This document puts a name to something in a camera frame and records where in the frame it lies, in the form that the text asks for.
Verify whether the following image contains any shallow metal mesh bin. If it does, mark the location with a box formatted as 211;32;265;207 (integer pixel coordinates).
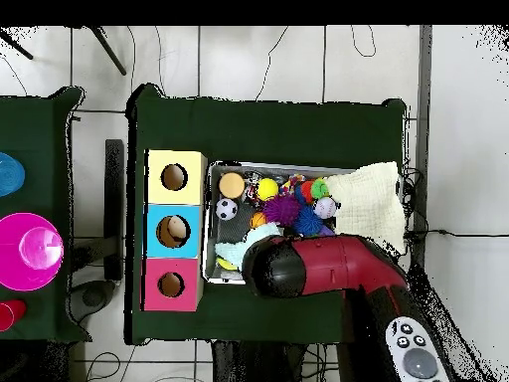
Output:
202;159;405;286

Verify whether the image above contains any wooden box with three holes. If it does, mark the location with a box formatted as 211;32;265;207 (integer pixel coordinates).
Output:
140;148;209;313

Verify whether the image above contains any smooth yellow ball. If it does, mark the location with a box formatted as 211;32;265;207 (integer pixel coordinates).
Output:
254;177;280;203

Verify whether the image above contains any purple spiky ball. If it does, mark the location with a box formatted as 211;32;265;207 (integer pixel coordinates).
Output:
262;193;302;227

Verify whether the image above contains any small soccer ball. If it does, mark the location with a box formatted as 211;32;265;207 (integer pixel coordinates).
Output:
215;197;239;221

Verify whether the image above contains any round container with orange lid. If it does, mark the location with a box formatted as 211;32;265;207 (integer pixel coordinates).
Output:
218;171;247;200

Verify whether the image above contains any mint green knitted cloth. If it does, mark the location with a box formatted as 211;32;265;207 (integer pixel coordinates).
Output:
214;221;281;272

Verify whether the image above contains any blue spiky ball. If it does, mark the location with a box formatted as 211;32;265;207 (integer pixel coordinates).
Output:
292;204;325;237

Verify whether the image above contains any small baseball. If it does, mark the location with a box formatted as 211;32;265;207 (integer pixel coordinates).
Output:
312;196;339;220

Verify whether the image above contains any dark green table cloth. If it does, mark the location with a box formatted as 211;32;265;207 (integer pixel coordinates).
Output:
124;83;409;346
0;86;92;343

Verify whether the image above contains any cream knitted cloth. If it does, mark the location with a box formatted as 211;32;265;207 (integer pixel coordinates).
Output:
323;160;408;256

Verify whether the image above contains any black panel stand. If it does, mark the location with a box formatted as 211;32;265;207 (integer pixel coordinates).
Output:
103;138;125;281

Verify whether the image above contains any grey round stand base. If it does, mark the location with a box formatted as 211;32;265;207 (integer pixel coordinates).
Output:
69;279;117;323

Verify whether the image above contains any black tripod leg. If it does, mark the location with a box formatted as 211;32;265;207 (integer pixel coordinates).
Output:
88;26;127;77
0;31;34;61

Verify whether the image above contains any magenta plastic bowl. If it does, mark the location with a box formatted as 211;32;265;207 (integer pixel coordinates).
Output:
0;211;65;292

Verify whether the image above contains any blue round disc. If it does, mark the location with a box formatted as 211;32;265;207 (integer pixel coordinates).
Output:
0;151;26;198

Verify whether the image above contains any red plastic cup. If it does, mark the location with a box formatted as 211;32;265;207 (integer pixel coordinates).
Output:
0;298;28;332

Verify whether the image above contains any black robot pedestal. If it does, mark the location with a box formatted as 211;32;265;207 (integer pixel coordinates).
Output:
212;339;343;382

